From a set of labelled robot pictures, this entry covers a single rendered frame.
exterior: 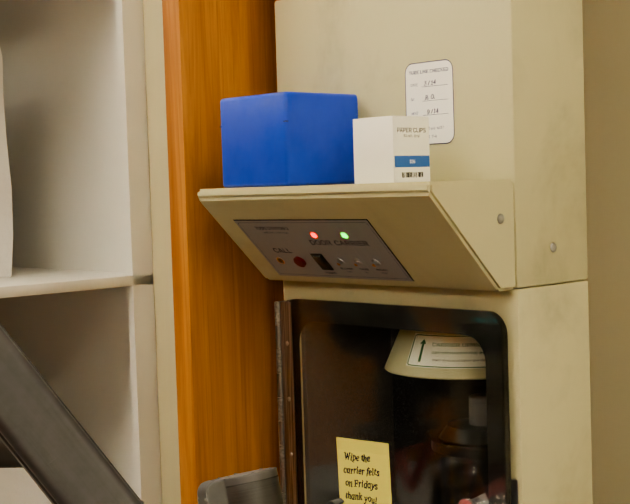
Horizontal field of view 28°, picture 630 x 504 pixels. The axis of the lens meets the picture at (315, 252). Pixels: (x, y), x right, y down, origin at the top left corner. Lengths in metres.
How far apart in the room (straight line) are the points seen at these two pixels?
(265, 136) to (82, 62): 1.27
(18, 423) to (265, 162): 0.36
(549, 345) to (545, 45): 0.28
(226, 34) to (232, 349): 0.35
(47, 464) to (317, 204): 0.34
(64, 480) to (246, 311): 0.43
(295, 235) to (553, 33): 0.31
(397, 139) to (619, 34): 0.53
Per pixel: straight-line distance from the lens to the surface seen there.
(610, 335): 1.62
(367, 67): 1.27
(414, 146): 1.15
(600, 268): 1.62
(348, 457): 1.31
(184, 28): 1.36
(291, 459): 1.38
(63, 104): 2.51
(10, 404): 1.04
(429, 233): 1.11
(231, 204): 1.26
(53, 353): 2.59
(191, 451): 1.38
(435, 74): 1.21
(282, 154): 1.20
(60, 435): 1.04
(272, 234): 1.26
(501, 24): 1.16
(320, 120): 1.23
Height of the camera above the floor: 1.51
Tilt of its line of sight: 3 degrees down
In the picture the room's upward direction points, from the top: 2 degrees counter-clockwise
